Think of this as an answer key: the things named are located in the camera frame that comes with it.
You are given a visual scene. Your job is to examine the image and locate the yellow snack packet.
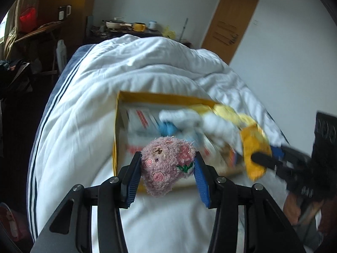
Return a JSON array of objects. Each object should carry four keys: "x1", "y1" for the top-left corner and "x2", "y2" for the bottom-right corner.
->
[{"x1": 240, "y1": 124, "x2": 272, "y2": 181}]

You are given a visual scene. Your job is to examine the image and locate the wooden wardrobe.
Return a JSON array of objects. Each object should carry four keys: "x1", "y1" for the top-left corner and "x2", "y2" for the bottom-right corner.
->
[{"x1": 38, "y1": 0, "x2": 94, "y2": 52}]

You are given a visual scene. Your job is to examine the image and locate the pink fluffy plush ball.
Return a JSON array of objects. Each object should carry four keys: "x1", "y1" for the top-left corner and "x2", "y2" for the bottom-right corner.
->
[{"x1": 141, "y1": 136, "x2": 196, "y2": 197}]

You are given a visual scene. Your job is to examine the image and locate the right hand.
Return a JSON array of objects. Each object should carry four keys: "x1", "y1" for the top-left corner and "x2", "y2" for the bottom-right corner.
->
[{"x1": 283, "y1": 192, "x2": 324, "y2": 226}]

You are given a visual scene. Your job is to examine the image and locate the white bag red print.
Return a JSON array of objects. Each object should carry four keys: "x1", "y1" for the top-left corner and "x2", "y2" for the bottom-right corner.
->
[{"x1": 126, "y1": 108, "x2": 159, "y2": 134}]

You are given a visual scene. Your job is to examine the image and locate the white pan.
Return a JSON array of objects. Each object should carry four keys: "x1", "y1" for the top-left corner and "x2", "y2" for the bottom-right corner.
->
[{"x1": 106, "y1": 20, "x2": 132, "y2": 30}]

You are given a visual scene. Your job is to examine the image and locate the wooden side table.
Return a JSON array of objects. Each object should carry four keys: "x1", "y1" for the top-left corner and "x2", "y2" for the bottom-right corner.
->
[{"x1": 14, "y1": 21, "x2": 68, "y2": 43}]

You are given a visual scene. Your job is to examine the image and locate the blue cloth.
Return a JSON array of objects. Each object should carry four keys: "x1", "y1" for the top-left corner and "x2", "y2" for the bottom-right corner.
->
[{"x1": 158, "y1": 122, "x2": 179, "y2": 136}]

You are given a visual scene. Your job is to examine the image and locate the wooden door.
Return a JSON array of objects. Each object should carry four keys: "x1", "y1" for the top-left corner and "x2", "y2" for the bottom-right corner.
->
[{"x1": 202, "y1": 0, "x2": 259, "y2": 64}]

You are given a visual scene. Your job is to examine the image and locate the brown curtain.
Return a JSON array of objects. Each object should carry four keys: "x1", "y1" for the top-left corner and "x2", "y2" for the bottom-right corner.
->
[{"x1": 1, "y1": 0, "x2": 26, "y2": 60}]

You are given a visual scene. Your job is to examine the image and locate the white duvet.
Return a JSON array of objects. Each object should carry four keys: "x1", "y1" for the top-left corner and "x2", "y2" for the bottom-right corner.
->
[{"x1": 26, "y1": 35, "x2": 285, "y2": 252}]

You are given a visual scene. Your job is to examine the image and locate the white knotted towel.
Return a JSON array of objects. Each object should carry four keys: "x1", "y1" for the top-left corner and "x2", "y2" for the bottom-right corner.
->
[{"x1": 159, "y1": 109, "x2": 243, "y2": 153}]

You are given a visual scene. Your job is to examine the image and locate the black electric kettle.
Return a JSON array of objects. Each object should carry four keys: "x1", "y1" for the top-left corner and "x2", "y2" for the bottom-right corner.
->
[{"x1": 58, "y1": 5, "x2": 72, "y2": 21}]

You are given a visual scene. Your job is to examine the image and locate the yellow plastic bag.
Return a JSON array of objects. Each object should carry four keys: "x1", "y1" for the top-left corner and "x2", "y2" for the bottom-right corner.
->
[{"x1": 162, "y1": 26, "x2": 176, "y2": 40}]

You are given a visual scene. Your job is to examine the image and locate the yellow pot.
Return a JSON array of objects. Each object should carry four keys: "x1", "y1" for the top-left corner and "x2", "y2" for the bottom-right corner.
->
[{"x1": 132, "y1": 22, "x2": 146, "y2": 32}]

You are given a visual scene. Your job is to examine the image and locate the yellow taped cardboard box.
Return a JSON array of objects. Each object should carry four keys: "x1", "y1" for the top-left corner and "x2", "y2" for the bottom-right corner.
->
[{"x1": 112, "y1": 92, "x2": 245, "y2": 191}]

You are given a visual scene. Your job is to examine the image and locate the red plastic bag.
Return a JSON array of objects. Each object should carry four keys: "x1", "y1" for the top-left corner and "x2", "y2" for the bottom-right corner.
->
[{"x1": 19, "y1": 7, "x2": 37, "y2": 33}]

